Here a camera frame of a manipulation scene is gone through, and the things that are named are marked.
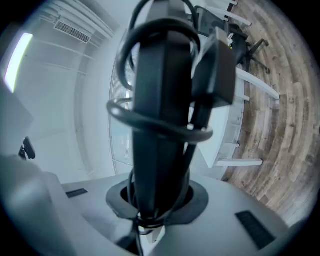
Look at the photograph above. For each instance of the black office chair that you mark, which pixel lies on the black office chair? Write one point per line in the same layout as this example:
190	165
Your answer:
237	50

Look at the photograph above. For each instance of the ceiling light panel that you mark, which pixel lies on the ceiling light panel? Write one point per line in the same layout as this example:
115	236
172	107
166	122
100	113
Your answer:
17	62

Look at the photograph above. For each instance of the white air vent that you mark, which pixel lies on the white air vent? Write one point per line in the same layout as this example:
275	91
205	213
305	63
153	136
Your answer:
72	32

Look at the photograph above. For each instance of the black head-worn camera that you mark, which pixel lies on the black head-worn camera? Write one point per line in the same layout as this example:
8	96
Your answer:
28	147

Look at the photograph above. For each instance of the white table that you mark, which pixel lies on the white table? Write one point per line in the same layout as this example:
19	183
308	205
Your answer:
225	120
220	11

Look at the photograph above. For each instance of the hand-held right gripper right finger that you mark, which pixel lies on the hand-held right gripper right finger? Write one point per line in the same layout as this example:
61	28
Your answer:
225	225

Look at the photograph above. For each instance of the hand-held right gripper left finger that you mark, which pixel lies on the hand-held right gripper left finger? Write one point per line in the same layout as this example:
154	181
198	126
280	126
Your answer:
100	200

